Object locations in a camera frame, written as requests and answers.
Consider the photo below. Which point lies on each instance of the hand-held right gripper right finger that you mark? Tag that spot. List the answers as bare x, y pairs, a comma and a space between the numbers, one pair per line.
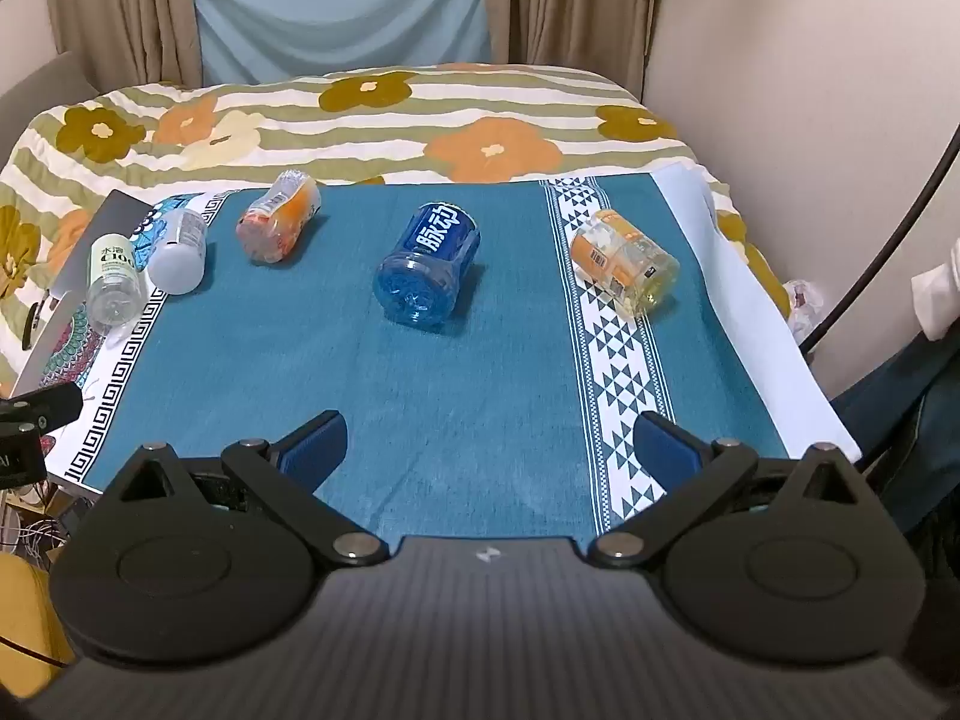
664, 451

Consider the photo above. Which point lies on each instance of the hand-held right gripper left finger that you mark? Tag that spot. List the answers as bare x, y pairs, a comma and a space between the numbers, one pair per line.
315, 448

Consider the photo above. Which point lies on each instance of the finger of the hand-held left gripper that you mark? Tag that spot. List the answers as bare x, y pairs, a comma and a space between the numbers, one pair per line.
45, 406

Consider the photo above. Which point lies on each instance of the clear green-label bottle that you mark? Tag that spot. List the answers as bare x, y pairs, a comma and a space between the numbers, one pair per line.
112, 283

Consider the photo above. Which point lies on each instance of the yellow-label clear bottle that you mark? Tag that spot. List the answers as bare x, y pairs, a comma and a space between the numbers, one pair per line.
626, 262

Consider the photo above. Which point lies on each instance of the white-bottom blue-label bottle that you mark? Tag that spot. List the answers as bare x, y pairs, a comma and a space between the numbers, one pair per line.
178, 251

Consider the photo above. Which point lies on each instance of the blue plastic bottle cup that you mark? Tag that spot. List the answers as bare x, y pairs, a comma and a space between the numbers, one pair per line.
426, 268

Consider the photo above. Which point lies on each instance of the orange plastic bottle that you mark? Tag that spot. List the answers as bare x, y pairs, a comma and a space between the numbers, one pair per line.
279, 219

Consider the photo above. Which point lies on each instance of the teal patterned tablecloth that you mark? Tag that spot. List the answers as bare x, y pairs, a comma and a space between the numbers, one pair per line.
450, 405

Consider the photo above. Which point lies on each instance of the yellow box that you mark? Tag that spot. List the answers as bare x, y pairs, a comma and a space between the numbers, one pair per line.
26, 604

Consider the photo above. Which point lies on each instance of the silver laptop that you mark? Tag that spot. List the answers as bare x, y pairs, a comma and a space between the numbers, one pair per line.
96, 223

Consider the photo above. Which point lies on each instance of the clear plastic bag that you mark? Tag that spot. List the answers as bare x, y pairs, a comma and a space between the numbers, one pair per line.
804, 307

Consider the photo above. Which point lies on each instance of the dark blue garment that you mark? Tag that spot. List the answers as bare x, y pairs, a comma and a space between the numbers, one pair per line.
900, 420

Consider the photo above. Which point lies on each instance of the grey headboard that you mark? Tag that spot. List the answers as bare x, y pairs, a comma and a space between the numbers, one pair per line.
37, 94

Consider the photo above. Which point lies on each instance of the white cloth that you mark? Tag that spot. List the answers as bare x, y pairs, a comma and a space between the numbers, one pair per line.
941, 300

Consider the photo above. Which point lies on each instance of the floral striped blanket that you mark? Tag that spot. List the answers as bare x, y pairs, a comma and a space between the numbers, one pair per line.
487, 142

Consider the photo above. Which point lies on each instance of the beige curtain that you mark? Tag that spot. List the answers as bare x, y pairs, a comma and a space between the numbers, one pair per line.
124, 7
570, 7

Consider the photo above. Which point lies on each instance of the light blue curtain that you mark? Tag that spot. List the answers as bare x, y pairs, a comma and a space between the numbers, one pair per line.
337, 7

